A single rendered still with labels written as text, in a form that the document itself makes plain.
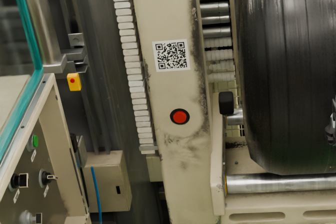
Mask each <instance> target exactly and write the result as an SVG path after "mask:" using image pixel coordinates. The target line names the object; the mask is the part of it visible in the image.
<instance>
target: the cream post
mask: <svg viewBox="0 0 336 224"><path fill-rule="evenodd" d="M133 3H134V9H135V15H136V21H137V27H138V33H139V39H140V45H141V52H142V58H143V64H144V69H145V74H146V81H147V88H148V94H149V100H150V106H151V112H152V118H153V124H154V130H155V136H156V142H157V147H158V153H159V159H160V166H161V173H162V179H163V185H164V191H165V197H166V203H167V209H168V215H169V221H170V224H221V216H220V215H218V216H215V215H214V214H213V206H212V198H211V189H210V172H211V153H212V151H213V149H212V141H213V122H212V113H211V103H210V94H209V84H208V75H207V66H206V56H205V47H204V37H203V28H202V18H201V9H200V0H133ZM183 39H187V48H188V56H189V64H190V69H189V70H175V71H161V72H157V70H156V64H155V57H154V51H153V44H152V42H157V41H170V40H183ZM177 111H182V112H184V113H185V114H186V120H185V121H184V122H182V123H178V122H175V121H174V118H173V117H174V113H175V112H177Z"/></svg>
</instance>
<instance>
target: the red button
mask: <svg viewBox="0 0 336 224"><path fill-rule="evenodd" d="M186 118H187V116H186V114H185V113H184V112H183V111H177V112H175V113H174V115H173V119H174V121H175V122H177V123H183V122H185V120H186Z"/></svg>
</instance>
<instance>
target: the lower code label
mask: <svg viewBox="0 0 336 224"><path fill-rule="evenodd" d="M152 47H153V54H154V60H155V67H156V72H167V71H182V70H190V60H189V52H188V44H187V39H177V40H164V41H152Z"/></svg>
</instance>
